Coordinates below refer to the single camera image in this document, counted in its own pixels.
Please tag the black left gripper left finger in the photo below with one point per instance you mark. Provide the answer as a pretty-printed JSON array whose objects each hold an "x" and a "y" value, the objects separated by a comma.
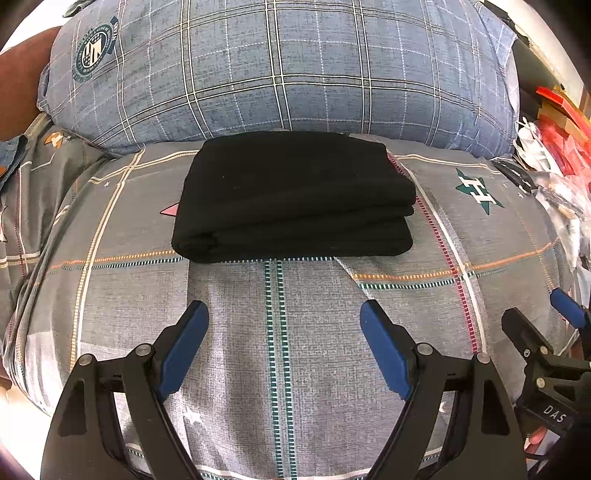
[{"x": 84, "y": 440}]

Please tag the black pants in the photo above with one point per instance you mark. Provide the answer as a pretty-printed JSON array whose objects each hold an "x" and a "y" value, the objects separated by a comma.
[{"x": 282, "y": 194}]

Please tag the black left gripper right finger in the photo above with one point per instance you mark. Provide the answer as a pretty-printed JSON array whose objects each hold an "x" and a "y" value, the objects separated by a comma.
[{"x": 483, "y": 440}]

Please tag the grey patterned bed sheet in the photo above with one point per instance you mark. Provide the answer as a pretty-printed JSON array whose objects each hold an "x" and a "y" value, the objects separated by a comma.
[{"x": 284, "y": 385}]

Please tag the brown wooden headboard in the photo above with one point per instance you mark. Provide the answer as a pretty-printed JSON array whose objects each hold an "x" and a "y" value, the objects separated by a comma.
[{"x": 21, "y": 68}]

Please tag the blue plaid pillow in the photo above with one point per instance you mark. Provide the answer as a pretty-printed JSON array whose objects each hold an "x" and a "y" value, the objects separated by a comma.
[{"x": 124, "y": 74}]

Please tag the red packaging pile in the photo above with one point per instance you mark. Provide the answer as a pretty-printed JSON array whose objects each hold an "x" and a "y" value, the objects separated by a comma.
[{"x": 565, "y": 133}]

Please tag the clear plastic bags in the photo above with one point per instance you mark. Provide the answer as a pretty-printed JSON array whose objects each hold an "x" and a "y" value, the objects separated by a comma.
[{"x": 565, "y": 198}]

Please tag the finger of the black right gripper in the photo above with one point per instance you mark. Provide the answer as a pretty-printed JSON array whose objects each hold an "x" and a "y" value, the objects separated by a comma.
[
  {"x": 577, "y": 315},
  {"x": 526, "y": 338}
]

